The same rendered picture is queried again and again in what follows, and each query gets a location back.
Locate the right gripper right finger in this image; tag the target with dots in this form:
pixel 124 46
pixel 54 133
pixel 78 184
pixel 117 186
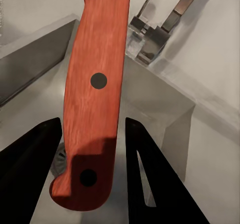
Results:
pixel 174 204

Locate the drop in sink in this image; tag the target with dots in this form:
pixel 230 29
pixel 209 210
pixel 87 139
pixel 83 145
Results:
pixel 202 148

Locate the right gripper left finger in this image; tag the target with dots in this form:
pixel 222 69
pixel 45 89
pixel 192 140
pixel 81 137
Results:
pixel 24 166

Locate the parer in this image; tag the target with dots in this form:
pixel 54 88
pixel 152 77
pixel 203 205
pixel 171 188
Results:
pixel 92 106

